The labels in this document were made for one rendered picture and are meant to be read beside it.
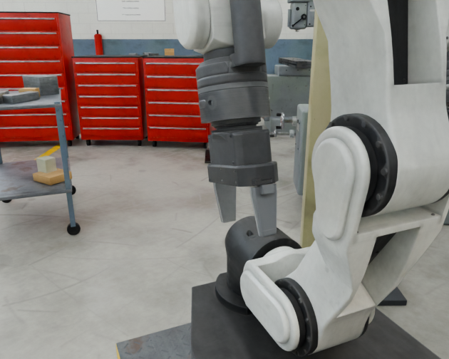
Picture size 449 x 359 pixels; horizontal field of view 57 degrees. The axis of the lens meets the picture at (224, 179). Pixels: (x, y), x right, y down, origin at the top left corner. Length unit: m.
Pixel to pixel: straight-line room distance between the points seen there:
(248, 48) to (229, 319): 0.67
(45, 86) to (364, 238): 2.61
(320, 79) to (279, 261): 1.10
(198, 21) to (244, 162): 0.17
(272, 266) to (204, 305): 0.23
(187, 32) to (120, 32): 8.78
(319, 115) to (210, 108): 1.39
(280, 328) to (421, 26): 0.53
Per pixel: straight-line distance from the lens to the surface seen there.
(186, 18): 0.51
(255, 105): 0.49
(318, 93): 1.84
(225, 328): 0.96
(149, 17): 9.17
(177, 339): 1.20
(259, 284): 0.83
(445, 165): 0.60
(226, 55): 0.50
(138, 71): 4.74
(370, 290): 0.78
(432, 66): 0.63
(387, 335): 1.01
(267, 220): 0.48
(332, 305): 0.71
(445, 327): 2.11
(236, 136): 0.48
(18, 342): 1.99
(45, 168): 2.87
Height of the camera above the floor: 1.17
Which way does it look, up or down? 19 degrees down
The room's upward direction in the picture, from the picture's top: straight up
